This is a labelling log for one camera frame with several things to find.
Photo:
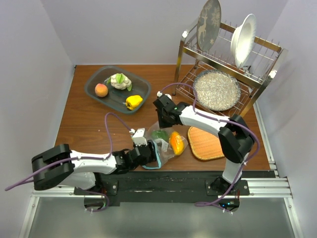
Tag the metal dish rack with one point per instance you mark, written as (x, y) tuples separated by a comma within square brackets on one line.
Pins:
[(262, 65)]

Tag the white fake cauliflower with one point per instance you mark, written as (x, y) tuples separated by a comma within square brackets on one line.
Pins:
[(120, 81)]

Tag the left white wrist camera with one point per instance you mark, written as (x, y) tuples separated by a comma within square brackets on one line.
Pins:
[(139, 138)]

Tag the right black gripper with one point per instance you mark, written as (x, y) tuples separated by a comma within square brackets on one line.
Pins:
[(162, 124)]

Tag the orange fake fruit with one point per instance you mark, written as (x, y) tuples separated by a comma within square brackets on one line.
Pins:
[(176, 143)]

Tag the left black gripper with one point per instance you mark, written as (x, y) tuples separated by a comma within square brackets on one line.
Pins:
[(153, 154)]

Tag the clear glass container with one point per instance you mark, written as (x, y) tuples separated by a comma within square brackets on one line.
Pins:
[(116, 98)]

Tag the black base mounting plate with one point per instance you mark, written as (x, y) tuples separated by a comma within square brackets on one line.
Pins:
[(162, 187)]

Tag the green fake vegetable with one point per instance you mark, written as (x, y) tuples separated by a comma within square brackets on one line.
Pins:
[(160, 134)]

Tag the white bowl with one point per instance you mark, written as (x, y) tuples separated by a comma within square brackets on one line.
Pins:
[(243, 39)]

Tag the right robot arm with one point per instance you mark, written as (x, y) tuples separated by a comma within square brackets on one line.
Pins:
[(236, 139)]

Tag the yellow fake bell pepper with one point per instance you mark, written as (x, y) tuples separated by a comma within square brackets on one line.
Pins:
[(132, 102)]

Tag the woven bamboo tray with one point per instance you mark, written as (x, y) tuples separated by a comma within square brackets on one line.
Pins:
[(204, 145)]

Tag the fake brown egg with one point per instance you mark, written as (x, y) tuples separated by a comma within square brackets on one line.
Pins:
[(101, 90)]

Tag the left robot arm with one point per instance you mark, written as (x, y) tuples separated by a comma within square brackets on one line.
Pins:
[(62, 166)]

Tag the grey reindeer plate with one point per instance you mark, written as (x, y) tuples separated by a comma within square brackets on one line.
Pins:
[(208, 25)]

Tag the aluminium frame rail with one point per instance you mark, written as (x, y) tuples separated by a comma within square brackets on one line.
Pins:
[(267, 212)]

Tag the clear zip top bag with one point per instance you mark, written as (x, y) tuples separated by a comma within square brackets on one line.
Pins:
[(164, 147)]

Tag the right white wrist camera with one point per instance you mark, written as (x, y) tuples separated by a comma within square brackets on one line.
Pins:
[(159, 94)]

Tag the speckled blue rimmed plate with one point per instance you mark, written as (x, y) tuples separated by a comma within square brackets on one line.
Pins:
[(216, 90)]

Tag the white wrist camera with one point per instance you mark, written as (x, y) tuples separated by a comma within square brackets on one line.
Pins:
[(159, 94), (139, 138)]

